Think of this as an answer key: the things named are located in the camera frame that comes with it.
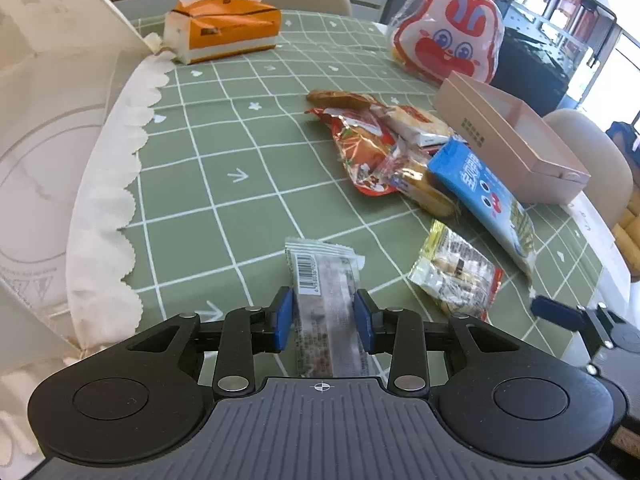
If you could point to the yellow woven object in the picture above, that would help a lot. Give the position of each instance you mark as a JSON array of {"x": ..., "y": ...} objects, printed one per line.
[{"x": 629, "y": 240}]

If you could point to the white red snack packet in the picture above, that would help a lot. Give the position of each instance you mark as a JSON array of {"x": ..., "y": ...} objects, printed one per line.
[{"x": 415, "y": 122}]

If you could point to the pink cardboard box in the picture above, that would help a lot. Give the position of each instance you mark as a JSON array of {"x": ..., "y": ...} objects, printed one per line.
[{"x": 505, "y": 137}]

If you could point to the clear snack bar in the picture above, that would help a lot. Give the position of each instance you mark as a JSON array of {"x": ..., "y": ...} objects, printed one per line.
[{"x": 320, "y": 300}]

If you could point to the brown cookie clear packet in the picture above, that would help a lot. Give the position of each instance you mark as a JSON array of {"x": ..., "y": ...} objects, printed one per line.
[{"x": 337, "y": 98}]

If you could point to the blue object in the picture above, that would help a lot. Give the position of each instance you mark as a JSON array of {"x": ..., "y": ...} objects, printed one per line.
[{"x": 625, "y": 135}]

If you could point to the black fish tank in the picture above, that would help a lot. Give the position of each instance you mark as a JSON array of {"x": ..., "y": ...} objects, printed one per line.
[{"x": 540, "y": 55}]

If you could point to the red white rabbit bag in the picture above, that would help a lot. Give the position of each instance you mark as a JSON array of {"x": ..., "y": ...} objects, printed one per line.
[{"x": 447, "y": 35}]

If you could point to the orange tissue pack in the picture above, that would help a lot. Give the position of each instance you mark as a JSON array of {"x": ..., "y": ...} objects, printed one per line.
[{"x": 225, "y": 30}]

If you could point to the yellow clear snack packet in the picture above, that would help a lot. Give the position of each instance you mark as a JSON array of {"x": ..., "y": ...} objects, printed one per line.
[{"x": 457, "y": 270}]

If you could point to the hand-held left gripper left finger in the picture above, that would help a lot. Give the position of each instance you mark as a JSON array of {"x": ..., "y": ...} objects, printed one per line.
[{"x": 283, "y": 317}]

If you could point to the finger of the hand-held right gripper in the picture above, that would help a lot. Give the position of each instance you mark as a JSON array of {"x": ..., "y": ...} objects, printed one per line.
[{"x": 552, "y": 310}]

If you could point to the red foil snack packet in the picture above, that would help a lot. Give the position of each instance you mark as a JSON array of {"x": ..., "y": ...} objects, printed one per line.
[{"x": 360, "y": 152}]

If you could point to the blue snack packet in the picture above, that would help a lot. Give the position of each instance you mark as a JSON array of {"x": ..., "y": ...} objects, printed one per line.
[{"x": 487, "y": 200}]

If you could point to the white paper sheet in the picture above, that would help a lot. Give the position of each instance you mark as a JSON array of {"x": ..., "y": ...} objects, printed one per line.
[{"x": 602, "y": 245}]

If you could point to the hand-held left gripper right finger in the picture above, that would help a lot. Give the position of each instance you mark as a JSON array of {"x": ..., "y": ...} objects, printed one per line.
[{"x": 363, "y": 320}]

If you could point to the white paper bag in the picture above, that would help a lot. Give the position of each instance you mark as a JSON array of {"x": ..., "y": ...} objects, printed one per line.
[{"x": 55, "y": 5}]

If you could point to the orange cake packet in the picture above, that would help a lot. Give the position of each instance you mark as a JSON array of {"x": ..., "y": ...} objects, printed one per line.
[{"x": 425, "y": 191}]

